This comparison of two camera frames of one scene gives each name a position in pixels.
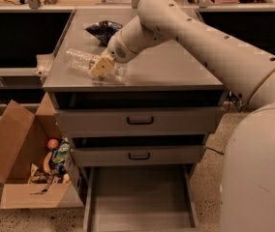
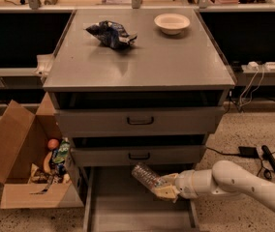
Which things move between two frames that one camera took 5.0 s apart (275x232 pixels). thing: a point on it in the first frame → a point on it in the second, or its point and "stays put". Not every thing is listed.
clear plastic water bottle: (83, 61) → (143, 172)
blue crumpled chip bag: (103, 30) stays put
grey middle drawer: (137, 156) stays put
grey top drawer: (140, 122) stays put
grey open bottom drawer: (140, 199) stays put
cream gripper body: (117, 51) → (185, 184)
